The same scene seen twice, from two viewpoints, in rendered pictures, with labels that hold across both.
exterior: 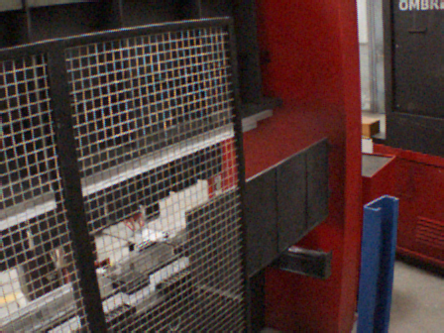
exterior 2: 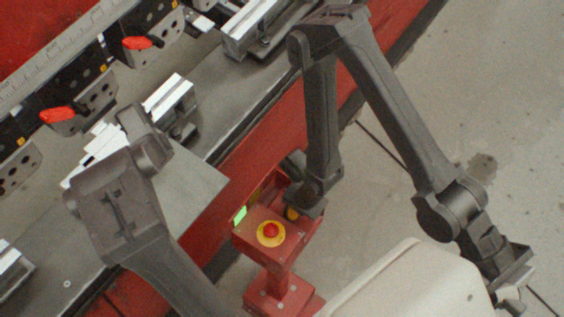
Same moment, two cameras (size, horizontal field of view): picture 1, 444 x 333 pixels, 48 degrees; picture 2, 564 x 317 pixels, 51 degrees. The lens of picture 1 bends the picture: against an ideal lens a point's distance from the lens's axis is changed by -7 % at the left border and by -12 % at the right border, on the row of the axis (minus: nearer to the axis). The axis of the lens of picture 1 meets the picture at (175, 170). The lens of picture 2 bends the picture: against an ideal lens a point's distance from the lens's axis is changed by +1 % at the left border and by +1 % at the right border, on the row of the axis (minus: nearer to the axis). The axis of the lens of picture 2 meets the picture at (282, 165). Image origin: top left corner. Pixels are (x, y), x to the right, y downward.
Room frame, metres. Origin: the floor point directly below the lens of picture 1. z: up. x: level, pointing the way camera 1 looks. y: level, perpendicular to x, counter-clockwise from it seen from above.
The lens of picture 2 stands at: (3.08, 0.44, 2.17)
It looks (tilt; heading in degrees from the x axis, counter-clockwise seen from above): 62 degrees down; 173
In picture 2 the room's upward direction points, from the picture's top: 1 degrees clockwise
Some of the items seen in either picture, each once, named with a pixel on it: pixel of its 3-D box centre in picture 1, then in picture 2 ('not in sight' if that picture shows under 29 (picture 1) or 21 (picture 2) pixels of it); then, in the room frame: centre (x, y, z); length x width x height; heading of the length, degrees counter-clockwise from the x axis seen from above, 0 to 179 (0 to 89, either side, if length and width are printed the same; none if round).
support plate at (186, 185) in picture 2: (132, 231); (159, 177); (2.46, 0.24, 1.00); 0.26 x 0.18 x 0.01; 47
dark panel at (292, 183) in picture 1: (273, 215); not in sight; (2.19, -0.40, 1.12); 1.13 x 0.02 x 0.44; 137
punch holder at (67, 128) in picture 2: (151, 183); (66, 80); (2.38, 0.12, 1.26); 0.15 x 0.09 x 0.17; 137
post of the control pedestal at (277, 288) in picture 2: not in sight; (278, 266); (2.50, 0.50, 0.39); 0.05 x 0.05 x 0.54; 49
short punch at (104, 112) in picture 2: (151, 211); (94, 110); (2.36, 0.13, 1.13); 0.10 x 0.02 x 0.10; 137
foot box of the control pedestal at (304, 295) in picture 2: not in sight; (284, 300); (2.51, 0.53, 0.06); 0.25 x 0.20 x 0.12; 49
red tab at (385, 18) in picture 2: not in sight; (381, 23); (1.72, 0.94, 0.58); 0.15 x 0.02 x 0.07; 137
